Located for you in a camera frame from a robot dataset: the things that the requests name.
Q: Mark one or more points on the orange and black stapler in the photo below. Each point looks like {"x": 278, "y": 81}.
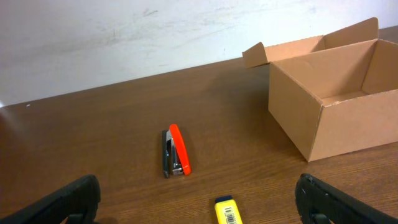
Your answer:
{"x": 175, "y": 159}

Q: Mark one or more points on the open brown cardboard box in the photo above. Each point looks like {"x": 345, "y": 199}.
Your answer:
{"x": 333, "y": 94}

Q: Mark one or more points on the yellow highlighter with blue cap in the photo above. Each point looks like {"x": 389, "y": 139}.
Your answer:
{"x": 227, "y": 211}

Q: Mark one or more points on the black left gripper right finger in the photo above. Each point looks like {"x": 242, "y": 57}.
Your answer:
{"x": 320, "y": 202}

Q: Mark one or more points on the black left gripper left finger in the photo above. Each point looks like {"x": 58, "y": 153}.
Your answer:
{"x": 76, "y": 202}

